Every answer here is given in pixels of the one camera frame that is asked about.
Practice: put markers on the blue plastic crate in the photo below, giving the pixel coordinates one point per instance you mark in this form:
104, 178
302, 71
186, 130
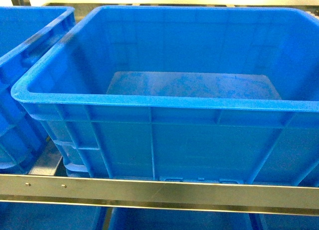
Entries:
202, 94

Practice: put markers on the blue crate lower shelf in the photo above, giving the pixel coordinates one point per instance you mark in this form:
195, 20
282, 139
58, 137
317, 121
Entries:
151, 219

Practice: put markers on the steel flow rack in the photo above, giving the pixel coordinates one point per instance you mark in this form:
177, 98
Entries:
267, 205

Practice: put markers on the blue crate lower right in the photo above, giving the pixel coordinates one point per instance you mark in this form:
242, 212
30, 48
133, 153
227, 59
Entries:
23, 216

